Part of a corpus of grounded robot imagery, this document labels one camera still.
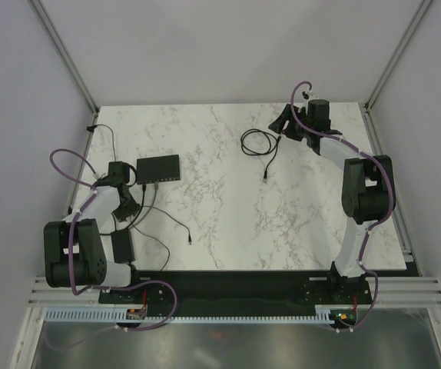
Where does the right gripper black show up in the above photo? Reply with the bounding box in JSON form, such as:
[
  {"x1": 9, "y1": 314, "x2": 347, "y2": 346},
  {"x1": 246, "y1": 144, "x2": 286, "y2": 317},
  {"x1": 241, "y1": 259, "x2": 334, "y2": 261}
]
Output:
[{"x1": 268, "y1": 104, "x2": 313, "y2": 142}]

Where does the black ethernet cable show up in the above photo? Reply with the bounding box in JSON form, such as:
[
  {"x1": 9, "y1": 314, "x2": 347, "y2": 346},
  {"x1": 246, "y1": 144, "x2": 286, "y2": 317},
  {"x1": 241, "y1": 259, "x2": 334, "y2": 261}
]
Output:
[
  {"x1": 128, "y1": 183, "x2": 148, "y2": 231},
  {"x1": 240, "y1": 128, "x2": 283, "y2": 182}
]

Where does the black network switch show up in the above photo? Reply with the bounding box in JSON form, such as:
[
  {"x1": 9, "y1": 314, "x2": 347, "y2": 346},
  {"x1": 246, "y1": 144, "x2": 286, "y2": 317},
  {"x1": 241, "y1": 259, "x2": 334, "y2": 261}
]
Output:
[{"x1": 136, "y1": 155, "x2": 181, "y2": 185}]

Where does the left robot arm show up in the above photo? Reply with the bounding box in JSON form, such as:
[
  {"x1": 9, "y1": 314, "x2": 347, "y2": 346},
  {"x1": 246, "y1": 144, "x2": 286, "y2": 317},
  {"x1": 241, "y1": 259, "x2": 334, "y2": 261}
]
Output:
[{"x1": 43, "y1": 161, "x2": 143, "y2": 303}]

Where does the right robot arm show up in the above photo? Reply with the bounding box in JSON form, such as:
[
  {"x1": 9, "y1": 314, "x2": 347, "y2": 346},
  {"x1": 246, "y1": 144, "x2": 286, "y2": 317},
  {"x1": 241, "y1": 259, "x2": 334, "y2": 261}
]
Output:
[{"x1": 269, "y1": 99, "x2": 396, "y2": 303}]

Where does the black power adapter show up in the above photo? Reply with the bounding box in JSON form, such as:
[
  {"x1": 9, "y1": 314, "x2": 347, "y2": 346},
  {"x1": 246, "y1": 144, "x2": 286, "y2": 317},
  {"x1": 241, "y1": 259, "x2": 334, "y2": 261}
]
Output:
[{"x1": 111, "y1": 228, "x2": 135, "y2": 264}]

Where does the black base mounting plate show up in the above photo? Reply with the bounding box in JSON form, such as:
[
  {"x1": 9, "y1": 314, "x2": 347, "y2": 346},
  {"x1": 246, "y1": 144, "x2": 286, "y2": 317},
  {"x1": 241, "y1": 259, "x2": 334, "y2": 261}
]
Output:
[{"x1": 99, "y1": 271, "x2": 372, "y2": 317}]

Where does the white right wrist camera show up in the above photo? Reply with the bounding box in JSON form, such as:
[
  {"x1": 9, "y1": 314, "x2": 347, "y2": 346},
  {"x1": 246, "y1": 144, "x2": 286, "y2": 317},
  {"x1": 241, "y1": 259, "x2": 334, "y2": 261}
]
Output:
[{"x1": 301, "y1": 89, "x2": 318, "y2": 101}]

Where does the grey ethernet cable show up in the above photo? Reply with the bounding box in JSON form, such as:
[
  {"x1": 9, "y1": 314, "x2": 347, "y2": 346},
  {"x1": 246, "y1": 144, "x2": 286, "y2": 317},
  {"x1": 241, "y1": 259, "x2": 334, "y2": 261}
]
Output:
[{"x1": 131, "y1": 182, "x2": 194, "y2": 245}]

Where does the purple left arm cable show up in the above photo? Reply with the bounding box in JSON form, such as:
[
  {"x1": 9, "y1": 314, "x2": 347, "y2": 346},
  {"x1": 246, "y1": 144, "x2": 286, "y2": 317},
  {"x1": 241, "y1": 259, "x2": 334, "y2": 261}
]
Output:
[{"x1": 49, "y1": 148, "x2": 178, "y2": 331}]

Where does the white slotted cable duct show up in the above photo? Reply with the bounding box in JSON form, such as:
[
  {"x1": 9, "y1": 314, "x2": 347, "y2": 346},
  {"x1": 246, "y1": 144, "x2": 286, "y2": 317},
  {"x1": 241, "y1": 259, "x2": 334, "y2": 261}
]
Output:
[{"x1": 45, "y1": 307, "x2": 356, "y2": 324}]

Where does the right aluminium frame post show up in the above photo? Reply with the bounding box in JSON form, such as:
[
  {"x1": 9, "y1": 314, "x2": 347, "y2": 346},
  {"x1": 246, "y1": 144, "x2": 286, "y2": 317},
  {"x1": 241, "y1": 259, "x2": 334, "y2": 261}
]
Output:
[{"x1": 363, "y1": 0, "x2": 435, "y2": 113}]

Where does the aluminium frame post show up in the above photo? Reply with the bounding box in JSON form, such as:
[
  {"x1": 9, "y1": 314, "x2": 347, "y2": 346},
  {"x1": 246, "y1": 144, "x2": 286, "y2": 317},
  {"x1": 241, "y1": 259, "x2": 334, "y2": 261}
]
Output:
[
  {"x1": 28, "y1": 0, "x2": 101, "y2": 112},
  {"x1": 363, "y1": 0, "x2": 435, "y2": 113}
]

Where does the left aluminium frame post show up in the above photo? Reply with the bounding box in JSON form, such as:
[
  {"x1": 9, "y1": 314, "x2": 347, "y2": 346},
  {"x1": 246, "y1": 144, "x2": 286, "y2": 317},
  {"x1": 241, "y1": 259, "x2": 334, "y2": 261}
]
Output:
[{"x1": 28, "y1": 0, "x2": 101, "y2": 112}]

